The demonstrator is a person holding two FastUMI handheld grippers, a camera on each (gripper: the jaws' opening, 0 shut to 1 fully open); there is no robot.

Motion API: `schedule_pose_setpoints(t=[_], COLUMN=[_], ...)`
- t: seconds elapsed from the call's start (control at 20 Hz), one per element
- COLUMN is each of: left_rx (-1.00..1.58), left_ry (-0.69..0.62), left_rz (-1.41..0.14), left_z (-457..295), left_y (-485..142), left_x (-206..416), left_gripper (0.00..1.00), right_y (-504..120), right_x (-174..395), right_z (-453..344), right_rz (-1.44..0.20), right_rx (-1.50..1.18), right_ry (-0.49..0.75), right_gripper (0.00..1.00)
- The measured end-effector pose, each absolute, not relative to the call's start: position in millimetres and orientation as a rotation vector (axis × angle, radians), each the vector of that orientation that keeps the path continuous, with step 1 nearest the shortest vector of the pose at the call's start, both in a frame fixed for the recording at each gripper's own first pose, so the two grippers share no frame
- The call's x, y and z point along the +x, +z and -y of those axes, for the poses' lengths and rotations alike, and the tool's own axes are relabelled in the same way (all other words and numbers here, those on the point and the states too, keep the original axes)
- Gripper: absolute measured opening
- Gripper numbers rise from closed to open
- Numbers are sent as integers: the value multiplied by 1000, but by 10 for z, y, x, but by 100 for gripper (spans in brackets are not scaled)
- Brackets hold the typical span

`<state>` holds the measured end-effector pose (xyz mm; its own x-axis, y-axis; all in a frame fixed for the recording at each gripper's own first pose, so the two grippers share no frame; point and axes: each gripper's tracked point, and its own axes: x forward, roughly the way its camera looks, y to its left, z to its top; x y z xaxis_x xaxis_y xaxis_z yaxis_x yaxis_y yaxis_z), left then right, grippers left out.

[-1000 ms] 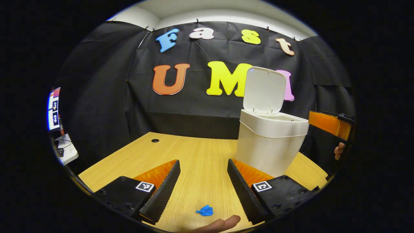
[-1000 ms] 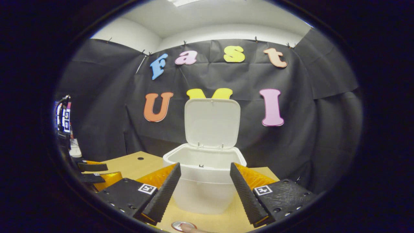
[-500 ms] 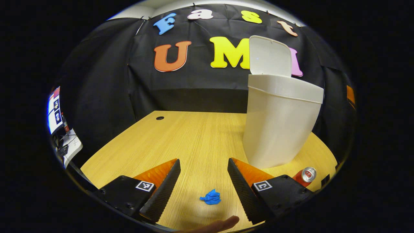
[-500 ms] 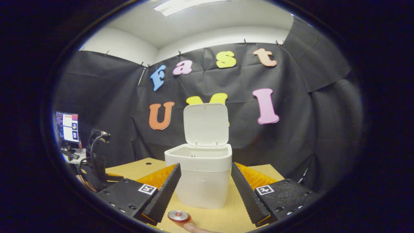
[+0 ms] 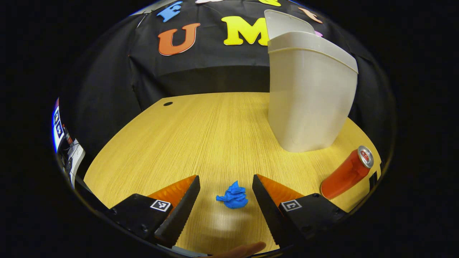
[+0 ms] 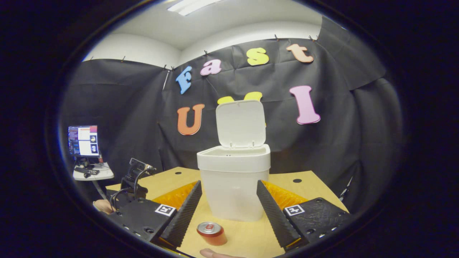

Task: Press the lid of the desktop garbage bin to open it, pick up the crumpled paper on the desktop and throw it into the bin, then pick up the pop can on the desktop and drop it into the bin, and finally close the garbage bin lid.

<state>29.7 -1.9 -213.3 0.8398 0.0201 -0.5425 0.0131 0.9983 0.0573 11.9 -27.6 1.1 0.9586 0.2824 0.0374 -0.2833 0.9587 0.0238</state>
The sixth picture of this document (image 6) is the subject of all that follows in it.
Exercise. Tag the ceiling light panel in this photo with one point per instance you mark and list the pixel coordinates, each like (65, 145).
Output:
(193, 6)

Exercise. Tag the wooden desktop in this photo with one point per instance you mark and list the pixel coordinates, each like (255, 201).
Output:
(244, 236)

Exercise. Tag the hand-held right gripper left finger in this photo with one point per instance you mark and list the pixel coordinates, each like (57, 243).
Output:
(184, 215)

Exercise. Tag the black backdrop cloth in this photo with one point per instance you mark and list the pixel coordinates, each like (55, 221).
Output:
(125, 125)

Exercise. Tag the red pop can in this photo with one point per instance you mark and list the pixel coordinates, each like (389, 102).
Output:
(211, 234)

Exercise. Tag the white desktop garbage bin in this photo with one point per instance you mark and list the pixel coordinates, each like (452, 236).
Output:
(233, 186)

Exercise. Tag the small black device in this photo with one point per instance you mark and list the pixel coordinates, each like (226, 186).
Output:
(88, 171)

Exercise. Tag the white side table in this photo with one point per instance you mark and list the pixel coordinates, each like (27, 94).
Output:
(104, 174)

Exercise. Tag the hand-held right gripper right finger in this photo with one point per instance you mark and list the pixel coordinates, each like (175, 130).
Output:
(274, 215)

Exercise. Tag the computer monitor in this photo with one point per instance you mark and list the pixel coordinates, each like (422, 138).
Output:
(84, 141)

